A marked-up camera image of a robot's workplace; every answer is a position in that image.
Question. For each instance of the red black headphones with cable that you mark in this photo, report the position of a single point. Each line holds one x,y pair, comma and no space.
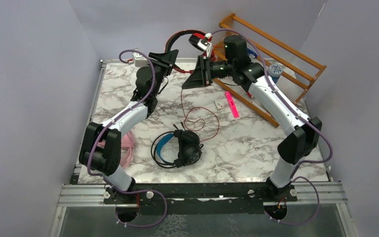
194,37

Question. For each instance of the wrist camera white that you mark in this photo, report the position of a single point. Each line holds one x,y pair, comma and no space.
206,45
137,60

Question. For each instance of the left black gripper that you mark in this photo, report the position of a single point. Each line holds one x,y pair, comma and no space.
164,60

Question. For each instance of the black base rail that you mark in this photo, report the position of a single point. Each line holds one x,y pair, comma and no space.
199,198

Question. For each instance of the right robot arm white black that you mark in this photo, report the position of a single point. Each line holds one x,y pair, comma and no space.
301,131

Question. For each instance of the blue black tool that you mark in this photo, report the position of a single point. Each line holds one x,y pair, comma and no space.
252,53

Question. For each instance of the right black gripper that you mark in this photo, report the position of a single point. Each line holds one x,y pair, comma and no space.
204,76

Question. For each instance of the pink headphones with cable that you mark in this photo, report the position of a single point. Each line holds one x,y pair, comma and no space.
127,150

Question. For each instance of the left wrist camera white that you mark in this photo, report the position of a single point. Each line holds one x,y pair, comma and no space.
137,60

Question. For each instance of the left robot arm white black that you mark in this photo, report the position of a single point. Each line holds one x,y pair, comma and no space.
141,106

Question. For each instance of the orange wooden rack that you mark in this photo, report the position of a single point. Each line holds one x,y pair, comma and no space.
300,71

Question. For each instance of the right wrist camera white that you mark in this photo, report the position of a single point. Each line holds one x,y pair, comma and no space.
206,45

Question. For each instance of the blue white round container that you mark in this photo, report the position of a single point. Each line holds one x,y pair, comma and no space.
275,71

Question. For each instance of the small white card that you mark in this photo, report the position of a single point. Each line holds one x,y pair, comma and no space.
219,105

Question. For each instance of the black blue headphones with cable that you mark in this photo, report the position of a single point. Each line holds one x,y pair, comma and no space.
189,144

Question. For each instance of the pink highlighter marker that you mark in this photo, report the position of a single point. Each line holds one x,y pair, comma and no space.
232,105

